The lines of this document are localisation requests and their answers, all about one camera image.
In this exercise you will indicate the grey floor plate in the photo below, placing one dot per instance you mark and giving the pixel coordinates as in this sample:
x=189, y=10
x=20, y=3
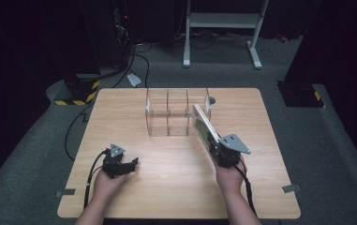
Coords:
x=134, y=80

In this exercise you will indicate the person's right hand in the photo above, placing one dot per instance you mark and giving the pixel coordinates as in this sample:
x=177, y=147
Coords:
x=229, y=178

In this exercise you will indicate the black stand with striped base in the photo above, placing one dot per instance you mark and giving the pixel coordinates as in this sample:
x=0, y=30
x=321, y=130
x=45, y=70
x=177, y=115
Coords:
x=81, y=90

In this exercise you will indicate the black stand with dark base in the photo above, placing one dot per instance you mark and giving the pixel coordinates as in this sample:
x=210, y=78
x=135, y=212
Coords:
x=301, y=93

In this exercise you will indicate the white plate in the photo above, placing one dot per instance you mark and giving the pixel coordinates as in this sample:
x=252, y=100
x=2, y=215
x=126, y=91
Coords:
x=204, y=125

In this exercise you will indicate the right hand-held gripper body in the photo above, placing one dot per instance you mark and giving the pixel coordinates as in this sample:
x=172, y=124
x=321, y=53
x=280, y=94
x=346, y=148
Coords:
x=230, y=150

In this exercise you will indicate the grey tape piece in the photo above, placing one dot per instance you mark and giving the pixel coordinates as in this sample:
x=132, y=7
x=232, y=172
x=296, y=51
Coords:
x=291, y=188
x=65, y=192

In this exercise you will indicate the small red floor object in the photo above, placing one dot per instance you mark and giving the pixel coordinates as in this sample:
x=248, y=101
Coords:
x=281, y=38

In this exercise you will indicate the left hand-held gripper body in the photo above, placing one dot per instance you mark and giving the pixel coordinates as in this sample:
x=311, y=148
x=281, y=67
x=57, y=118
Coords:
x=114, y=161

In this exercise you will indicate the person's left hand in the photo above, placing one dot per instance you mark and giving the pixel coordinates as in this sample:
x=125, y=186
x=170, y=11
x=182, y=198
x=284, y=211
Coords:
x=109, y=186

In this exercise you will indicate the grey round table grommet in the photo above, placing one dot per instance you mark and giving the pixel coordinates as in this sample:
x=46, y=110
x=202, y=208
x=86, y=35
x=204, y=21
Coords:
x=212, y=100

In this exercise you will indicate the white metal stand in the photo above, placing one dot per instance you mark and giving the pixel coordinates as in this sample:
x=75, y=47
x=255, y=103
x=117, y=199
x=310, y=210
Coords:
x=224, y=20

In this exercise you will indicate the dark equipment tower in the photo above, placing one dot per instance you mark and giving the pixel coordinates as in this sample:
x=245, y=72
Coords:
x=110, y=31

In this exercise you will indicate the clear acrylic rack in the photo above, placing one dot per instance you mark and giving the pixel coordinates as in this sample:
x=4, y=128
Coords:
x=170, y=112

